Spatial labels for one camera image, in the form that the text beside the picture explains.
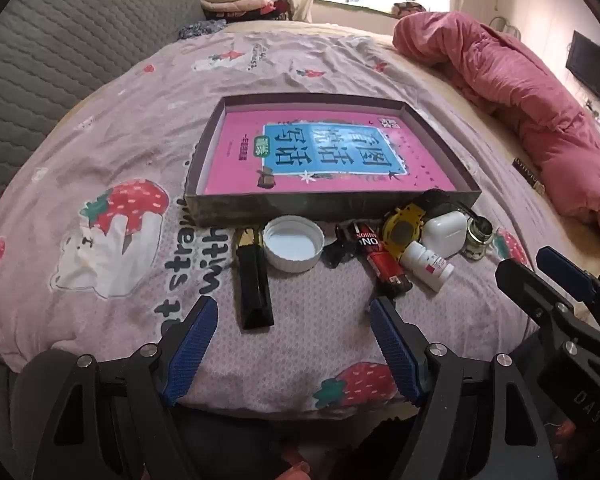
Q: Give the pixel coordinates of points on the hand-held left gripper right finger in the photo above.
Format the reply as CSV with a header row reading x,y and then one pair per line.
x,y
395,350

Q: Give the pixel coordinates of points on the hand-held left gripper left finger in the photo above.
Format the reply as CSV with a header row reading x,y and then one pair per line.
x,y
195,345

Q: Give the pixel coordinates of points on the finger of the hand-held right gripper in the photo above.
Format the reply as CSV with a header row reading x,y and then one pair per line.
x,y
562,265
525,285

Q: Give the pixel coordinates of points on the small glass jar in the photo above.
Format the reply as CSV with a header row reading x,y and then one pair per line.
x,y
477,240

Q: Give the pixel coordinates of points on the black lipstick box gold end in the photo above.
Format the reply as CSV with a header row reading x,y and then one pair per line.
x,y
254,290

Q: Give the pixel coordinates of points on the white pill bottle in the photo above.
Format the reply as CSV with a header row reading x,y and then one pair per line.
x,y
420,262

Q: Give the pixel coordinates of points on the red lighter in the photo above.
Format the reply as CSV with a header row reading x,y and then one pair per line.
x,y
380,260

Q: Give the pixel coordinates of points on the white earbuds case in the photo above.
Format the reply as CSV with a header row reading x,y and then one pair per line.
x,y
445,230

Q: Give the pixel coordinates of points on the black clip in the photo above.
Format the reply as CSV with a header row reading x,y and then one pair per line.
x,y
336,254

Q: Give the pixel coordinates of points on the white bottle cap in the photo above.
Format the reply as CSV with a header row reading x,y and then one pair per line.
x,y
292,247

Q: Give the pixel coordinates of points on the shallow cardboard box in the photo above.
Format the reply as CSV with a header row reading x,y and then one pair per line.
x,y
280,210

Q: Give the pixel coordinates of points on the dark slim box gold end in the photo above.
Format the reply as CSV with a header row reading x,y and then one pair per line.
x,y
530,175

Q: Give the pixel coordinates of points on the black rounded object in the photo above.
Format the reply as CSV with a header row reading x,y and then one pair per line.
x,y
437,200

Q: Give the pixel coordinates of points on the pink duvet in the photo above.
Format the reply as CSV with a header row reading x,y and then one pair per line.
x,y
505,85

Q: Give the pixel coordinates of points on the pink book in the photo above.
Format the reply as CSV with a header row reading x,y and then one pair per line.
x,y
240,160

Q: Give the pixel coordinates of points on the black television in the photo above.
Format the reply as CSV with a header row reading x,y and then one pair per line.
x,y
592,67

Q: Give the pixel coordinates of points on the strawberry printed pink sheet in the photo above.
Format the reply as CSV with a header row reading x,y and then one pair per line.
x,y
130,110

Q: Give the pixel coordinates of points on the dark patterned cloth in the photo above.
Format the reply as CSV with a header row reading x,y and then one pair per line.
x,y
202,29

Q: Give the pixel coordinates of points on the grey quilted headboard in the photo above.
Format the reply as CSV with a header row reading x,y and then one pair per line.
x,y
55,60

